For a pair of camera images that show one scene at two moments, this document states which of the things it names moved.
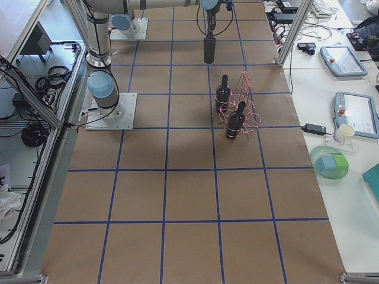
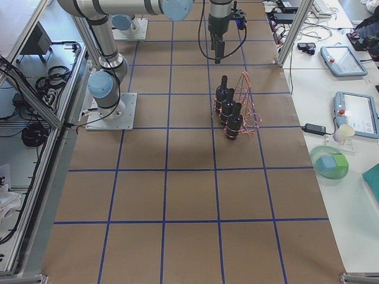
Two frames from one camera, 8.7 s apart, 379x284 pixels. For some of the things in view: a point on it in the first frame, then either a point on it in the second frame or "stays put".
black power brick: [314, 128] stays put
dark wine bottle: [209, 48] → [228, 107]
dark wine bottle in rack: [223, 95] stays put
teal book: [371, 177] stays put
